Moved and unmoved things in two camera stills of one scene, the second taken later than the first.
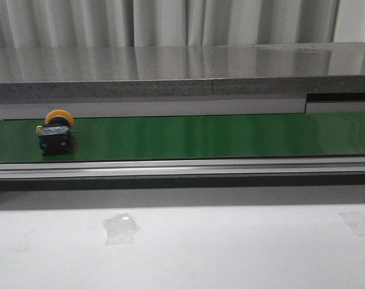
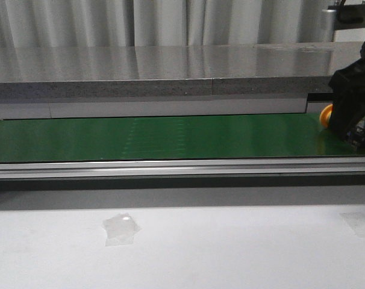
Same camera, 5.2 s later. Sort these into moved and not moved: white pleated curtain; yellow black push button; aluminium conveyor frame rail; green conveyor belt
Moved: yellow black push button
Not moved: white pleated curtain; aluminium conveyor frame rail; green conveyor belt
